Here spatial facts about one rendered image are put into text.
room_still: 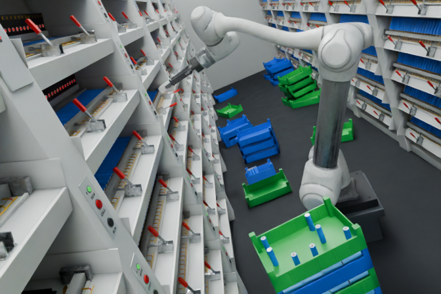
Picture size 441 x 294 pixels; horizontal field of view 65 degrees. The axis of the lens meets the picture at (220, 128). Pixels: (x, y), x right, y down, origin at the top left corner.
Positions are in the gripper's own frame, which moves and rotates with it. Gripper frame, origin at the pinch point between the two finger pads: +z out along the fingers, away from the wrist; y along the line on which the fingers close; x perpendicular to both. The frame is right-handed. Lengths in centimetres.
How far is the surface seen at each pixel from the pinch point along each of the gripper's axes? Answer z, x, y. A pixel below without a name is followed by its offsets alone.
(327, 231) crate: -27, 60, 70
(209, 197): 18, 62, 0
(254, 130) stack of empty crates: -15, 88, -113
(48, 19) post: 8, -45, 43
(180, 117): 9.6, 22.4, -27.0
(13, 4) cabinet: 11, -52, 51
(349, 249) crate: -30, 59, 83
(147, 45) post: -0.2, -20.0, -27.1
